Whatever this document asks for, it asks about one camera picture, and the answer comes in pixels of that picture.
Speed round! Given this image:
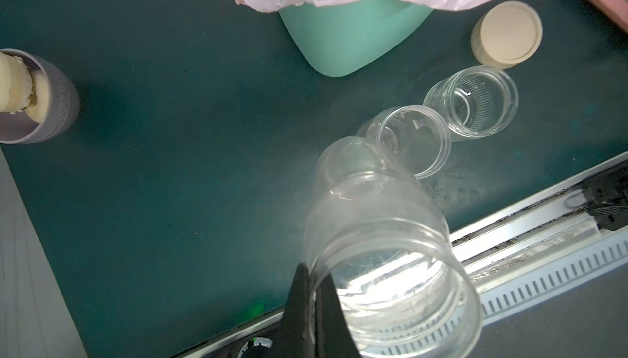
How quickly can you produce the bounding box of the white vent strip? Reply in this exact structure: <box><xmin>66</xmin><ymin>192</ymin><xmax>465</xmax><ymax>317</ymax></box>
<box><xmin>362</xmin><ymin>224</ymin><xmax>628</xmax><ymax>358</ymax></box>

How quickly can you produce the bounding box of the beige lid glass peanut jar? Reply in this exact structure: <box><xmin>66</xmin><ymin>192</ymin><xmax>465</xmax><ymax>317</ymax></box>
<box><xmin>423</xmin><ymin>65</ymin><xmax>519</xmax><ymax>142</ymax></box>

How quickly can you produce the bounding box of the mint green trash bin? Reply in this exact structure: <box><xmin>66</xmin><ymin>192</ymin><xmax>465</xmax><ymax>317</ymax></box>
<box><xmin>279</xmin><ymin>0</ymin><xmax>433</xmax><ymax>78</ymax></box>

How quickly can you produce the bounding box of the red lid peanut jar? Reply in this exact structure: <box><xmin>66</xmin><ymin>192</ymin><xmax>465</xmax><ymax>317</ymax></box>
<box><xmin>304</xmin><ymin>136</ymin><xmax>482</xmax><ymax>357</ymax></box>
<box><xmin>358</xmin><ymin>104</ymin><xmax>452</xmax><ymax>180</ymax></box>

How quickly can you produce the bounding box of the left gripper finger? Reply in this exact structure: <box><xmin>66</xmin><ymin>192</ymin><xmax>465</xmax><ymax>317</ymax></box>
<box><xmin>274</xmin><ymin>263</ymin><xmax>361</xmax><ymax>358</ymax></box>

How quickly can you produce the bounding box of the grey bowl with buns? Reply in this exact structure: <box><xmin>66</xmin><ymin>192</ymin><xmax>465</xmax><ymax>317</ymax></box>
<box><xmin>1</xmin><ymin>49</ymin><xmax>80</xmax><ymax>145</ymax></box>

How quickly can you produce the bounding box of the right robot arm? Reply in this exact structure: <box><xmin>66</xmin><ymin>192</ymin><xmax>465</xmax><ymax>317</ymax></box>
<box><xmin>582</xmin><ymin>162</ymin><xmax>627</xmax><ymax>231</ymax></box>

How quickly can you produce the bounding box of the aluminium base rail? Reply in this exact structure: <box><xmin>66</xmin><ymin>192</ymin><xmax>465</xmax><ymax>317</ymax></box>
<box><xmin>171</xmin><ymin>150</ymin><xmax>628</xmax><ymax>358</ymax></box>

